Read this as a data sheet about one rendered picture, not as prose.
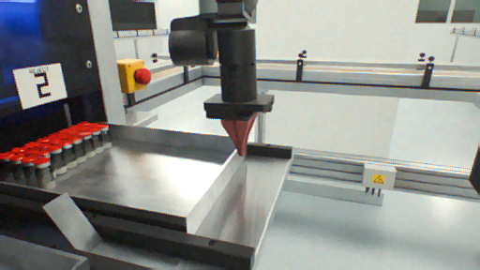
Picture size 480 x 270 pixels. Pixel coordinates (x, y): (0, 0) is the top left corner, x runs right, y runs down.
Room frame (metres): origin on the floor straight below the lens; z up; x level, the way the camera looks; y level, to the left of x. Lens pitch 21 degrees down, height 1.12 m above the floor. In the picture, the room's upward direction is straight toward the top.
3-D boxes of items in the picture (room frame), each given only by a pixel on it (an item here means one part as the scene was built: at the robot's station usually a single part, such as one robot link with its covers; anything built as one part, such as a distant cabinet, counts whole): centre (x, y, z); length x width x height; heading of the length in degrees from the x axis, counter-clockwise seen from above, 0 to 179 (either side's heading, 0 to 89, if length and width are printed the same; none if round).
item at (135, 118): (0.77, 0.31, 0.87); 0.14 x 0.13 x 0.02; 73
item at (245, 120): (0.48, 0.01, 0.95); 0.07 x 0.07 x 0.09; 73
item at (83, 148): (0.49, 0.29, 0.90); 0.18 x 0.02 x 0.05; 163
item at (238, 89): (0.47, 0.00, 1.02); 0.10 x 0.07 x 0.07; 73
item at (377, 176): (1.15, -0.59, 0.50); 0.12 x 0.05 x 0.09; 73
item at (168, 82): (1.06, 0.33, 0.92); 0.69 x 0.16 x 0.16; 163
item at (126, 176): (0.46, 0.18, 0.90); 0.34 x 0.26 x 0.04; 73
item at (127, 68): (0.75, 0.28, 0.99); 0.08 x 0.07 x 0.07; 73
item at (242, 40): (0.47, 0.01, 1.08); 0.07 x 0.06 x 0.07; 79
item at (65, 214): (0.26, 0.13, 0.91); 0.14 x 0.03 x 0.06; 72
